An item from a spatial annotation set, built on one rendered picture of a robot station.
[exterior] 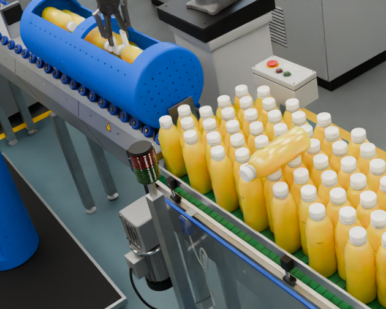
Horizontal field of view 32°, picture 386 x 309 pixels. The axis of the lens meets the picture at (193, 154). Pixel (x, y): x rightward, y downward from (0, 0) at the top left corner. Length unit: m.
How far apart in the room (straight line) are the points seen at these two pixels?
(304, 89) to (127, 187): 1.73
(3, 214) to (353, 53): 2.22
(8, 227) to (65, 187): 0.81
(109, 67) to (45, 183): 1.74
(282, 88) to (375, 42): 2.11
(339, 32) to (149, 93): 1.98
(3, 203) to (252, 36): 1.28
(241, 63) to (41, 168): 1.66
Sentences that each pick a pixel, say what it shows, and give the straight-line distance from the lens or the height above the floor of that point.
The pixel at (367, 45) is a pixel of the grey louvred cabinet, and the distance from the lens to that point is 4.22.
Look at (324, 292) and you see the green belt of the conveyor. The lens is 1.76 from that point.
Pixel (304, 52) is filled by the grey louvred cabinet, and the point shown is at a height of 0.23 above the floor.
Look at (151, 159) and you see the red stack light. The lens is 1.72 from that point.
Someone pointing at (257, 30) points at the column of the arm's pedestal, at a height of 0.94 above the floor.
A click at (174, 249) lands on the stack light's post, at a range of 1.94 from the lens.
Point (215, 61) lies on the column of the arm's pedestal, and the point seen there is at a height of 0.90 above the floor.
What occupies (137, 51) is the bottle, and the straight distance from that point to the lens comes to 2.32.
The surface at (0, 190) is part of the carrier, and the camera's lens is 3.03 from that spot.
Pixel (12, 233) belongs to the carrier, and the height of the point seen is 0.33.
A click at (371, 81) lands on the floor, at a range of 4.21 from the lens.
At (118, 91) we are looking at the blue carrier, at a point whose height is 1.12.
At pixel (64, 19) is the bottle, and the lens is 2.75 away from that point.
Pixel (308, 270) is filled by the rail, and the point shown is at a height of 0.97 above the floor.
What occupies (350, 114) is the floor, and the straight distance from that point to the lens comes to 3.93.
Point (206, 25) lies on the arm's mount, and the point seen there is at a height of 1.07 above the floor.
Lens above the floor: 2.22
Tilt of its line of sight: 36 degrees down
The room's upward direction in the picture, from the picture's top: 14 degrees counter-clockwise
